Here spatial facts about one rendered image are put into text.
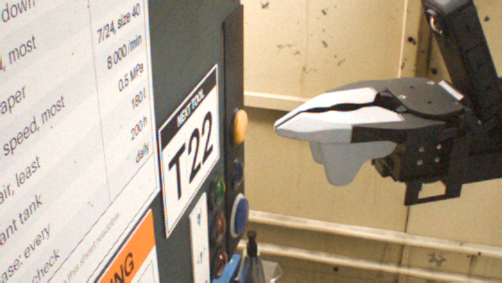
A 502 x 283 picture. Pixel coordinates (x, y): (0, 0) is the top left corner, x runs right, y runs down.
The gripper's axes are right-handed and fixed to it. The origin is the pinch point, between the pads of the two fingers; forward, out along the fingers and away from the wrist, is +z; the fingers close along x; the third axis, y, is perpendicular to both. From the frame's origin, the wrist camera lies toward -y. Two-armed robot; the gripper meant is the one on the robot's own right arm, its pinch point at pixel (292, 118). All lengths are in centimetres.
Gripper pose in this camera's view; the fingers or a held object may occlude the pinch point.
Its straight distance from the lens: 49.9
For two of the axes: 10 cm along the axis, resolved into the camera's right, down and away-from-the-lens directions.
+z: -9.7, 1.1, -2.2
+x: -2.5, -4.6, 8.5
